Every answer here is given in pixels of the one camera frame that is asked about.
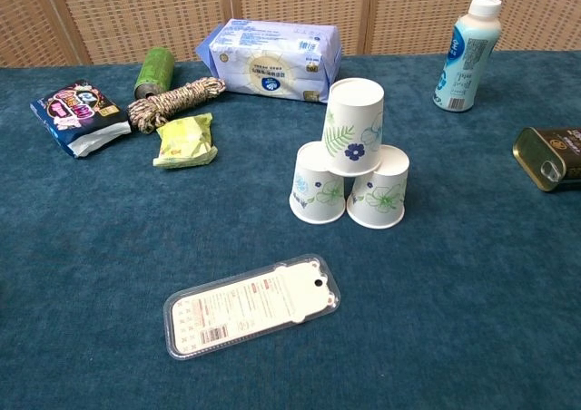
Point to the floral print white paper cup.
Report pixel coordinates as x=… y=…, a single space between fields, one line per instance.
x=381 y=197
x=354 y=124
x=313 y=192

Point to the yellow-green snack packet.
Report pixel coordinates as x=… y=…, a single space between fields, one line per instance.
x=186 y=140

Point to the clear plastic blister pack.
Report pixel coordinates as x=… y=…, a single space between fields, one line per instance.
x=249 y=305

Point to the pale blue tissue pack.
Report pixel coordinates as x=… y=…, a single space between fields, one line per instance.
x=272 y=61

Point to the green drink can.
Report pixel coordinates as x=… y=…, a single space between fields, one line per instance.
x=155 y=72

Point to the woven bamboo folding screen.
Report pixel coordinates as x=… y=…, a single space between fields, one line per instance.
x=290 y=11

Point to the blue table cloth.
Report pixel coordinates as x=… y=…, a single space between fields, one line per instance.
x=454 y=315

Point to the white milk drink bottle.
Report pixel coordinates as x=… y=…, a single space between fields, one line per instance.
x=467 y=56

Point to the dark blue sanitary pad pack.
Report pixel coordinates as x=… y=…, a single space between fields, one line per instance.
x=75 y=110

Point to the black and gold tin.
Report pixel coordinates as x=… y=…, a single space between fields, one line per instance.
x=544 y=156

